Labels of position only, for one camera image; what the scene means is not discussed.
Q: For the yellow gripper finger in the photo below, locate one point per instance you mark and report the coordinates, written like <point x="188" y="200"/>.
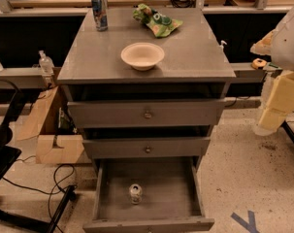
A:
<point x="277" y="102"/>

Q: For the silver 7up can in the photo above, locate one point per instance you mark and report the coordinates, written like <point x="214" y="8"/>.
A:
<point x="135" y="192"/>

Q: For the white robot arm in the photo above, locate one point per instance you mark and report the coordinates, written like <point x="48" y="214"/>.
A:
<point x="279" y="44"/>

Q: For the grey middle drawer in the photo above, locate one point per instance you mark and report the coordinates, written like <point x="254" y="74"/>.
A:
<point x="146" y="147"/>

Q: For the grey drawer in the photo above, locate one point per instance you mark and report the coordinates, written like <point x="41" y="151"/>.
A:
<point x="151" y="113"/>
<point x="146" y="147"/>
<point x="170" y="203"/>

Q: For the grey drawer cabinet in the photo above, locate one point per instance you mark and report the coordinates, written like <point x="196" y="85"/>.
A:
<point x="194" y="67"/>

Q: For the grey top drawer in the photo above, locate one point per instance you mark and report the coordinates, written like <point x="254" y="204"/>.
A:
<point x="151" y="113"/>

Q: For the grey bottom drawer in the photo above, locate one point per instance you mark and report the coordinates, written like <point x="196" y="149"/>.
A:
<point x="170" y="203"/>

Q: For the blue soda can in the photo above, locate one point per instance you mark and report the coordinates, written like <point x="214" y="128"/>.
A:
<point x="99" y="14"/>

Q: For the black tripod leg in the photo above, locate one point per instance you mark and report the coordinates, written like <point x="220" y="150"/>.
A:
<point x="288" y="131"/>

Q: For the small white pump bottle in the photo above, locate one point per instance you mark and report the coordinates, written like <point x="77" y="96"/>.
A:
<point x="223" y="44"/>

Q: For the green chip bag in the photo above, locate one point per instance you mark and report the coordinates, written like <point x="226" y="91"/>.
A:
<point x="160" y="25"/>

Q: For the white paper bowl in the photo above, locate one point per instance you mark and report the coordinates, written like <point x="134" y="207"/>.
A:
<point x="142" y="56"/>

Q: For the cardboard box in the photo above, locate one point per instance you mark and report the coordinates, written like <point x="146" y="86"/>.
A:
<point x="52" y="146"/>

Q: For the clear sanitizer bottle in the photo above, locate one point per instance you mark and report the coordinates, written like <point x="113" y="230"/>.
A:
<point x="46" y="63"/>

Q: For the black stand frame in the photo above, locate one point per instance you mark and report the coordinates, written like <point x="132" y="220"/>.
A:
<point x="9" y="155"/>

